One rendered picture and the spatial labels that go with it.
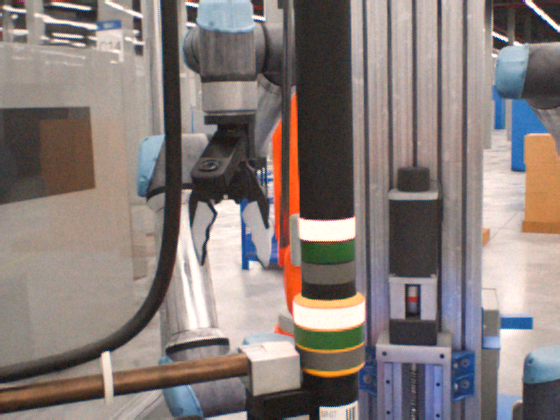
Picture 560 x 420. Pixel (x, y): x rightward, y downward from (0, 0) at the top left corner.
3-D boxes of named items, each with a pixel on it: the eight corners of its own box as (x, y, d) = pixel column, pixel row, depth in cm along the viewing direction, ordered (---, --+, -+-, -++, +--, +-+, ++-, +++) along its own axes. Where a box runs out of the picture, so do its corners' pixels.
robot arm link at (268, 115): (262, 196, 152) (341, 65, 108) (210, 200, 148) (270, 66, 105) (253, 147, 155) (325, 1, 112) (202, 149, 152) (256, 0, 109)
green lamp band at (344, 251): (312, 265, 42) (311, 244, 42) (292, 255, 45) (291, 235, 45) (364, 259, 43) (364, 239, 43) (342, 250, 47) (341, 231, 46)
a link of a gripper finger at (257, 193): (280, 223, 99) (255, 163, 99) (276, 225, 98) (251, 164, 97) (249, 235, 101) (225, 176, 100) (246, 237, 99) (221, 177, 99)
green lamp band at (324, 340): (309, 354, 42) (309, 334, 42) (284, 333, 46) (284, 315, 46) (377, 344, 44) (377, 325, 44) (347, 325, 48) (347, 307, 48)
